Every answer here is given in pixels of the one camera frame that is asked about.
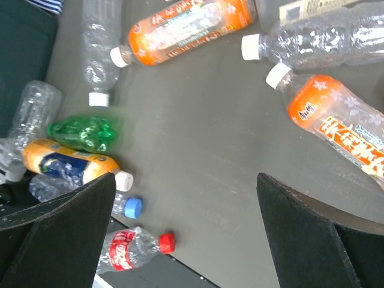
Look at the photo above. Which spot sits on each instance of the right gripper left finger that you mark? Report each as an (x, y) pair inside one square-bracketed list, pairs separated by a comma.
[(55, 243)]

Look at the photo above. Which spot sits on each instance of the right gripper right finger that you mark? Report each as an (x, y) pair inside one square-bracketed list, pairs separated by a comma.
[(314, 244)]

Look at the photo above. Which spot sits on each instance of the red cap cola bottle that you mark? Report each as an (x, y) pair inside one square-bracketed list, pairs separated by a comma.
[(132, 248)]

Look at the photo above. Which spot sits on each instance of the orange bottle with dark label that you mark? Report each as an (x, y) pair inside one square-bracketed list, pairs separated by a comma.
[(48, 157)]

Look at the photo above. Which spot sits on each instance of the crushed green bottle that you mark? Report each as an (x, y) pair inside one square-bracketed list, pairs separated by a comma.
[(84, 133)]

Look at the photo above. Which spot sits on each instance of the orange bottle with white label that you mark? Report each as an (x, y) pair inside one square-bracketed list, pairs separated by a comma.
[(326, 108)]

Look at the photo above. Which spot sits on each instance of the clear bottle white cap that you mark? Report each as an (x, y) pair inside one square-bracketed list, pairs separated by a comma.
[(101, 32)]

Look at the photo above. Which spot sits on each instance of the orange bottle tall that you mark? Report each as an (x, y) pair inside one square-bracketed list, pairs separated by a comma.
[(181, 27)]

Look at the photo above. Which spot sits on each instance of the large clear bottle with label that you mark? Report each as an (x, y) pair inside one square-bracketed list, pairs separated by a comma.
[(275, 13)]

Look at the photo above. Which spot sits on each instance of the dark green plastic bin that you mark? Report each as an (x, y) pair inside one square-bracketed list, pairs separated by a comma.
[(27, 37)]

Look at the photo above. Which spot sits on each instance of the clear bottle front left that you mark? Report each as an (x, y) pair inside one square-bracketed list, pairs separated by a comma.
[(38, 106)]

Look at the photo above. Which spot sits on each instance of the clear ribbed bottle middle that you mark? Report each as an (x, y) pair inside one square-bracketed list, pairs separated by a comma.
[(351, 36)]

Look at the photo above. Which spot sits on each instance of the blue striped cloth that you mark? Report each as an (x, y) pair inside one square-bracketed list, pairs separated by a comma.
[(52, 6)]

